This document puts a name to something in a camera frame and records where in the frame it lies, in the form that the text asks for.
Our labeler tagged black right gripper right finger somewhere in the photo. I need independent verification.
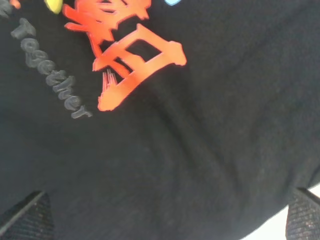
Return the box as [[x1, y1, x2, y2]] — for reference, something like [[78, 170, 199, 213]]
[[285, 188, 320, 240]]

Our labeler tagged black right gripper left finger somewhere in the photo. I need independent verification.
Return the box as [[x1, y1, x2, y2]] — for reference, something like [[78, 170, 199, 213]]
[[0, 191, 55, 240]]

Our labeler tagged black printed t-shirt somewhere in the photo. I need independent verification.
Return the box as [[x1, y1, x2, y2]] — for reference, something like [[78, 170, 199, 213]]
[[0, 0, 320, 240]]

